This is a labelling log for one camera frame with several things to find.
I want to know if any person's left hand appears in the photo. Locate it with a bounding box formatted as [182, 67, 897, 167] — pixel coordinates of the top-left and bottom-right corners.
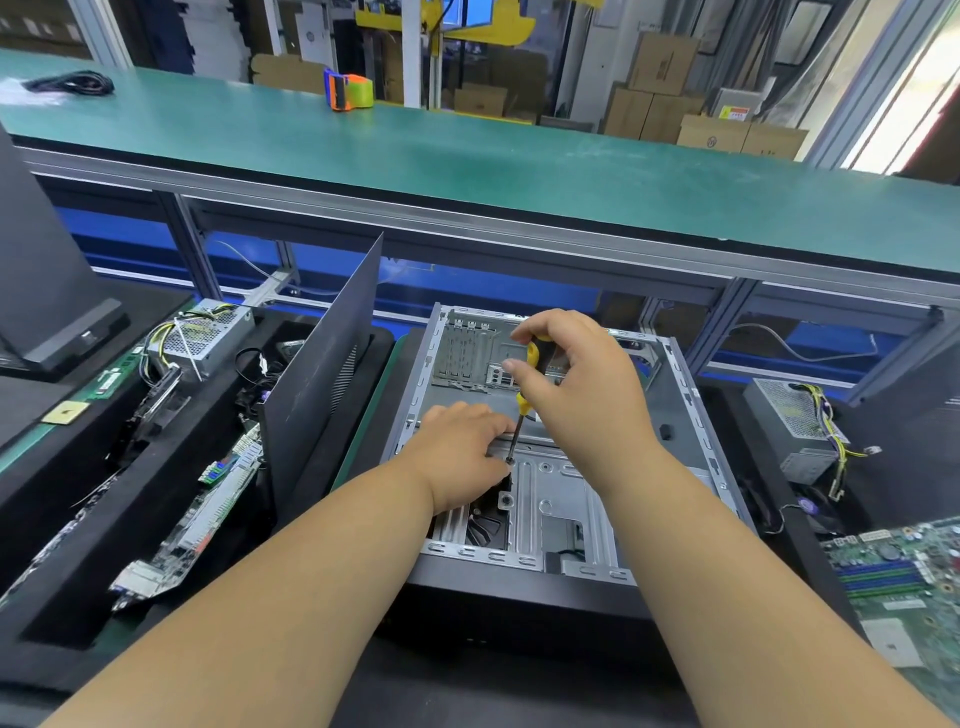
[396, 402, 519, 519]

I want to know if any person's right hand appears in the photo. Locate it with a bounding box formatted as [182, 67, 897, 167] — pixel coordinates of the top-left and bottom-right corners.
[501, 309, 664, 498]

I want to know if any yellow black screwdriver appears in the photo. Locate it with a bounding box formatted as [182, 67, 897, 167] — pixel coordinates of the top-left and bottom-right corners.
[504, 337, 561, 466]

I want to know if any person's left forearm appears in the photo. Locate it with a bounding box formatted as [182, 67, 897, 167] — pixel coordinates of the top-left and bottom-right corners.
[37, 463, 438, 728]

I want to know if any person's right forearm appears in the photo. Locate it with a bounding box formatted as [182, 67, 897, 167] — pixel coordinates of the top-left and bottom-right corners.
[598, 441, 955, 728]

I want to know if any grey metal computer case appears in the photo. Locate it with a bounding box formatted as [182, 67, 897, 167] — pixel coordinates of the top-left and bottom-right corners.
[375, 303, 760, 654]

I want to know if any dark grey case side panel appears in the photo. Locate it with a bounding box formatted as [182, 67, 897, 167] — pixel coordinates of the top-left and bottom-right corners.
[259, 232, 386, 528]

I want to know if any brown cardboard box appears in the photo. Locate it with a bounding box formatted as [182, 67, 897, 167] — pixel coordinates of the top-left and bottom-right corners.
[639, 93, 707, 145]
[675, 113, 752, 154]
[603, 87, 654, 141]
[741, 122, 810, 162]
[250, 53, 328, 96]
[453, 83, 510, 118]
[627, 30, 700, 97]

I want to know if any green motherboard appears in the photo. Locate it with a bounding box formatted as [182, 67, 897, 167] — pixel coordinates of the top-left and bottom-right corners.
[819, 516, 960, 714]
[107, 426, 265, 615]

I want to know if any orange tape dispenser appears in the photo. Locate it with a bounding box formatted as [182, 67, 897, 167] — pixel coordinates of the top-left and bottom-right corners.
[321, 66, 375, 114]

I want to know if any white box with red label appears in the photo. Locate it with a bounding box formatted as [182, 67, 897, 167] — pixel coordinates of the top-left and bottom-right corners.
[711, 87, 768, 123]

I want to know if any yellow metal rack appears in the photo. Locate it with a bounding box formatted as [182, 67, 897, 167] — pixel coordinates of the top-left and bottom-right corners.
[354, 0, 538, 48]

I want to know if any green memory stick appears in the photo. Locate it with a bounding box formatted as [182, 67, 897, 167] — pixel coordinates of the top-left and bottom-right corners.
[91, 347, 145, 400]

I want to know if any black foam tray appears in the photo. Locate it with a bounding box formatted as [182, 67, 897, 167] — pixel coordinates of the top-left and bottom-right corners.
[0, 288, 397, 695]

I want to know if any small yellow card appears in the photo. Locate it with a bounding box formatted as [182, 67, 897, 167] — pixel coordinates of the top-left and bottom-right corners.
[40, 400, 92, 427]

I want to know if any aluminium conveyor frame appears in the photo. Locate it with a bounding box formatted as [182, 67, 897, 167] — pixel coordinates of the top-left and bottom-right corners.
[13, 142, 960, 410]

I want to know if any black cable bundle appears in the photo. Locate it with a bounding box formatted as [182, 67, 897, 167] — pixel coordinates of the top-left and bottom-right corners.
[234, 346, 292, 423]

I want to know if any white cable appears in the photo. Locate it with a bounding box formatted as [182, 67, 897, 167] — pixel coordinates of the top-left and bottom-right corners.
[208, 239, 340, 298]
[729, 321, 879, 363]

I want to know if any silver power supply with cables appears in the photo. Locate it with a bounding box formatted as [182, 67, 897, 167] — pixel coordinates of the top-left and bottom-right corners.
[144, 298, 258, 385]
[752, 377, 883, 505]

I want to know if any black coiled cable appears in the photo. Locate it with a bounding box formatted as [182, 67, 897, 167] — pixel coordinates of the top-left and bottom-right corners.
[21, 69, 117, 98]

